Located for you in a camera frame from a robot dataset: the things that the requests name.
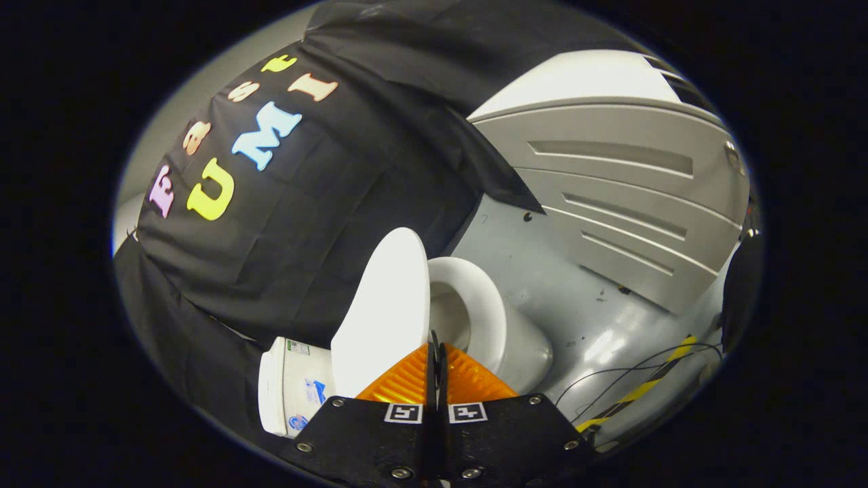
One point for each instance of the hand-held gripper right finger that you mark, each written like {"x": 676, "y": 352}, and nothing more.
{"x": 508, "y": 440}

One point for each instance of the white toilet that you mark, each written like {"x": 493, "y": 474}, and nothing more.
{"x": 529, "y": 352}

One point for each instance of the black backdrop cloth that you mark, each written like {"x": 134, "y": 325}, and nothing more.
{"x": 305, "y": 237}

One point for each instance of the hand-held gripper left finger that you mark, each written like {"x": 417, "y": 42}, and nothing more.
{"x": 366, "y": 440}

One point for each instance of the white cabinet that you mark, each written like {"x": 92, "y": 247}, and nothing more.
{"x": 610, "y": 135}

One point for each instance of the yellow black floor tape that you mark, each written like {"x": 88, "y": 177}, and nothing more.
{"x": 641, "y": 390}

